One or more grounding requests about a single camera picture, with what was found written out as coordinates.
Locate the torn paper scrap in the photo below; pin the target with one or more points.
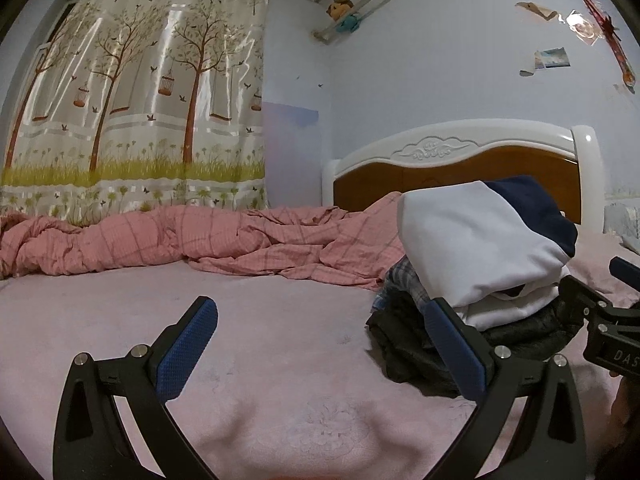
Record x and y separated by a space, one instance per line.
537 9

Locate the white and wood headboard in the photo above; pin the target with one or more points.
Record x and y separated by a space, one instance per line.
380 180

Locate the tree print curtain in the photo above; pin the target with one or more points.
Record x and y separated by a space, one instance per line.
140 110

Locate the person's right hand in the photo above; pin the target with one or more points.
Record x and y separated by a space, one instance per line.
625 410

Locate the red wall decoration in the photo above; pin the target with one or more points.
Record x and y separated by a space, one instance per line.
612 35

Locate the plush toy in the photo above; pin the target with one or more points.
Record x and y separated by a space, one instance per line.
340 10

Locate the patterned pillow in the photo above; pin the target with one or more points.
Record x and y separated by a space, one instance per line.
625 225

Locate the pink checked quilt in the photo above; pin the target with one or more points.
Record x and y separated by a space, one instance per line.
200 240

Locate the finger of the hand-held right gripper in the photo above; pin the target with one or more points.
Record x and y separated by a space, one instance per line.
575 295
627 270

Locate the black puffer jacket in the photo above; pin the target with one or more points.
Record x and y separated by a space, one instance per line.
410 355

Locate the blue plaid cloth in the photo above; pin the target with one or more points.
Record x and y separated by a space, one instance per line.
402 280

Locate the shiny wall sticker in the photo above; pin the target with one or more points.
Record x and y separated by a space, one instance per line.
580 25

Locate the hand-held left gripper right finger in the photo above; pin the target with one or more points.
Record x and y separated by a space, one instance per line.
457 355

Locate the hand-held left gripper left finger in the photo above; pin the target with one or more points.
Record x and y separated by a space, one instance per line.
190 345

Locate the white and navy jacket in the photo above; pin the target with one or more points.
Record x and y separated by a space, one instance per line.
465 240

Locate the small wall photo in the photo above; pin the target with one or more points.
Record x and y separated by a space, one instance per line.
552 58

